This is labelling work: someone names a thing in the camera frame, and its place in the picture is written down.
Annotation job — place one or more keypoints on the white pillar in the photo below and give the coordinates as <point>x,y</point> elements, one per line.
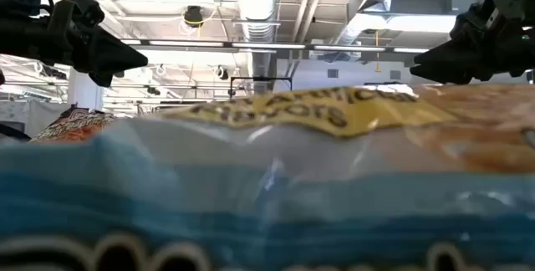
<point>83,93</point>

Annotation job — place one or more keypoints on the long ceiling light bar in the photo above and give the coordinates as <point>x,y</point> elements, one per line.
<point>267,46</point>

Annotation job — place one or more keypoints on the silver spiral ventilation duct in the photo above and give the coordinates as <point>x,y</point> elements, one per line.
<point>256,11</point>

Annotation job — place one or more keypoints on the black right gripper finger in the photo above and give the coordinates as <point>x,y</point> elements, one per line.
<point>451,76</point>
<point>447,57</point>

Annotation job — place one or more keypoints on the black Maruchan fire noodle pack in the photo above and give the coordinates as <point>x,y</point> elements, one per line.
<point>73,125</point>

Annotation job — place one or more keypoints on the blue Maruchan beef noodle pack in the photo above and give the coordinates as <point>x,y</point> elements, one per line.
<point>251,221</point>

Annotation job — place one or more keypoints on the yellow Maruchan chicken noodle pack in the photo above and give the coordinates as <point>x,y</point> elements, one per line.
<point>334,112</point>

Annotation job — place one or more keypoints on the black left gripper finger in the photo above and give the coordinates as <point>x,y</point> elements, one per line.
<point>113,55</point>
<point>104,78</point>

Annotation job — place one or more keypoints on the white partition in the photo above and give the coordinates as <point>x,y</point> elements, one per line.
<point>42,116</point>

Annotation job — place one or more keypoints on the black round ceiling device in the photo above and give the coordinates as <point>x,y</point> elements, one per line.
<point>193,15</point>

